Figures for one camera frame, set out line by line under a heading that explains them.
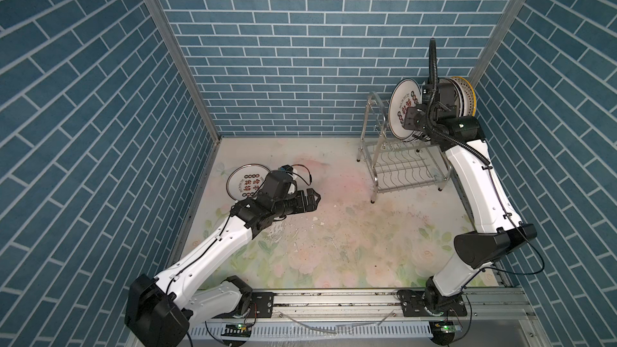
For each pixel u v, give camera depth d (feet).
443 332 2.36
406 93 2.53
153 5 2.50
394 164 3.43
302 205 2.19
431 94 1.70
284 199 2.00
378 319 2.37
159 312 1.21
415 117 2.15
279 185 1.86
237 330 2.37
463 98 2.36
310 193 2.24
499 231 1.40
